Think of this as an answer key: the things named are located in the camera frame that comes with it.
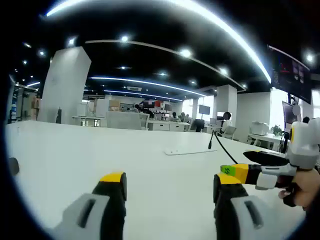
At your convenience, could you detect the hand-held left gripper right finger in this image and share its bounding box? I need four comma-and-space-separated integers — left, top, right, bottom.
212, 173, 280, 240

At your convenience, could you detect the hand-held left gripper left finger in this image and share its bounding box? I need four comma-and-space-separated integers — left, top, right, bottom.
51, 171, 128, 240

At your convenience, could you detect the black data cable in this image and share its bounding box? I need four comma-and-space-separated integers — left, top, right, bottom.
208, 130, 240, 166

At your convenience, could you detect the white USB port panel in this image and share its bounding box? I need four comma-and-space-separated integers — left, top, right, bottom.
164, 147, 218, 156

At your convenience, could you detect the white desk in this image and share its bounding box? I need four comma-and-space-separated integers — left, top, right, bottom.
4, 119, 315, 240

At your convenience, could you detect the person's right hand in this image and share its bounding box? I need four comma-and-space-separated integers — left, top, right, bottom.
277, 168, 320, 211

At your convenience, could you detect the green potted plant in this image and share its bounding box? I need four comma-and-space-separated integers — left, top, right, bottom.
270, 124, 284, 137

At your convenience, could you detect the white printer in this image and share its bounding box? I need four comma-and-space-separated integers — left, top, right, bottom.
250, 120, 270, 136

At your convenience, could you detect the small tilted monitor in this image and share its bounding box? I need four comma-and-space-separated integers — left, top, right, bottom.
281, 100, 301, 125

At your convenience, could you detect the white swivel chair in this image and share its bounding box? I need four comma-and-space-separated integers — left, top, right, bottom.
223, 125, 238, 140

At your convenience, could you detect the black office chair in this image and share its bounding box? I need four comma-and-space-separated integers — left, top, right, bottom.
191, 118, 206, 133

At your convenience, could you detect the narrow white pillar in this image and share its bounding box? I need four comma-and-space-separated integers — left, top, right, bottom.
215, 84, 238, 127

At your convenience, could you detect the hanging black monitor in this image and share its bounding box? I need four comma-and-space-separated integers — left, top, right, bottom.
267, 44, 313, 105

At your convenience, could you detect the screen on floor stand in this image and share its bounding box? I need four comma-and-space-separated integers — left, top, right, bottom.
198, 104, 212, 121

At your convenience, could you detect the white mesh office chair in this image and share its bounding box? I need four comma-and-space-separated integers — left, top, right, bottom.
105, 110, 149, 131

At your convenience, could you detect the dark round object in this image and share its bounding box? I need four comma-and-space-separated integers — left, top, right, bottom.
8, 157, 20, 176

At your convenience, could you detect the large white pillar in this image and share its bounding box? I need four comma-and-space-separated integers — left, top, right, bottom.
37, 46, 93, 125

